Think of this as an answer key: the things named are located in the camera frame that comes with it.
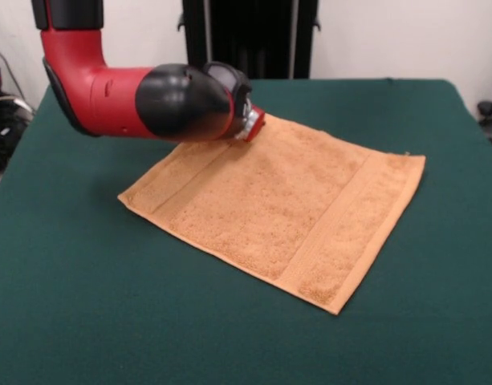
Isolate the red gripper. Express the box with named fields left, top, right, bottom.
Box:
left=245, top=106, right=267, bottom=142

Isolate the tan terry towel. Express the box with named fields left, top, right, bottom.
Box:
left=116, top=113, right=427, bottom=316

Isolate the dark green table cloth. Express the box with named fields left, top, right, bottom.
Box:
left=0, top=79, right=492, bottom=385

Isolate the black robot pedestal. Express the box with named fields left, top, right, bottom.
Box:
left=175, top=0, right=323, bottom=80

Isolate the black device with cables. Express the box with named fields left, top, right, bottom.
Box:
left=476, top=99, right=492, bottom=157

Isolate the black cable bundle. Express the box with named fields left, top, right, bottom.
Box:
left=0, top=94, right=35, bottom=174

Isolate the thin black cable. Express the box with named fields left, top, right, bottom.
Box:
left=0, top=35, right=32, bottom=111

